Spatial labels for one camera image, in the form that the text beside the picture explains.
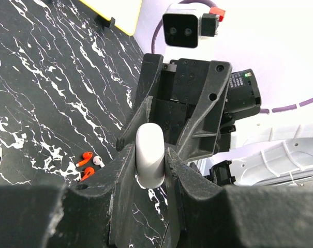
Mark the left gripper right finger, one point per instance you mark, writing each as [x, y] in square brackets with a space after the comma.
[202, 214]

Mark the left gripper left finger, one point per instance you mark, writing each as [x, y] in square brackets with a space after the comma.
[93, 213]

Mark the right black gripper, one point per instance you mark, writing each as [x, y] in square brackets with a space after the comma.
[194, 94]

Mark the white earbud charging case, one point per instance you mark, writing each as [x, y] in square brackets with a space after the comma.
[150, 153]

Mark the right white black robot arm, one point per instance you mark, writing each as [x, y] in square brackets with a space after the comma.
[288, 162]

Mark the red earbud lower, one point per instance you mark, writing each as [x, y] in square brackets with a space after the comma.
[87, 173]

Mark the white earbud beside red ones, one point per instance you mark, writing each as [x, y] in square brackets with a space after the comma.
[97, 160]

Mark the red earbud upper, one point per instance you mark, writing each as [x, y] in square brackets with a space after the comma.
[86, 157]

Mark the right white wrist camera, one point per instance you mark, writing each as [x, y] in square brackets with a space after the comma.
[190, 29]

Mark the small whiteboard yellow frame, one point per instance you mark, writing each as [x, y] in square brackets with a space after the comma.
[124, 12]

